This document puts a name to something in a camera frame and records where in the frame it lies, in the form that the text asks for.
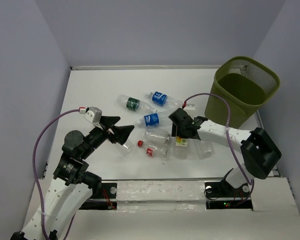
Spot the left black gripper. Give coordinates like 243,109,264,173
80,115,135,159

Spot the clear bottle yellow label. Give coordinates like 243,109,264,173
172,136,190,160

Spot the clear plastic cup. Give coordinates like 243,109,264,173
194,140,215,159
115,139,135,156

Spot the green label plastic bottle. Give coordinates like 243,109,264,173
116,94,157,115

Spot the blue label bottle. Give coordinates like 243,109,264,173
136,110,174,128
147,91,183,109

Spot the red cap cola bottle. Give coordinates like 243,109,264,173
137,140,168,159

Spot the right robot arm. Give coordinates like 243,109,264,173
168,108,282,196

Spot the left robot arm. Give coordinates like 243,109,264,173
11,108,135,240

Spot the green mesh bin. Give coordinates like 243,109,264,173
204,56,280,129

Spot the white foam front strip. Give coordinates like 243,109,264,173
116,180,206,202

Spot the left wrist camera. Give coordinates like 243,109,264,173
84,107,102,125

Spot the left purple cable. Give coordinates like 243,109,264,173
32,108,87,240

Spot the purple cable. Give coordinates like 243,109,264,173
184,92,255,208
32,108,87,240

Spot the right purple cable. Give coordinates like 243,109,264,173
184,92,255,208

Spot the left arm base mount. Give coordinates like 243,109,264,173
79,181,118,211

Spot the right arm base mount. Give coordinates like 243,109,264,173
203,180,253,210

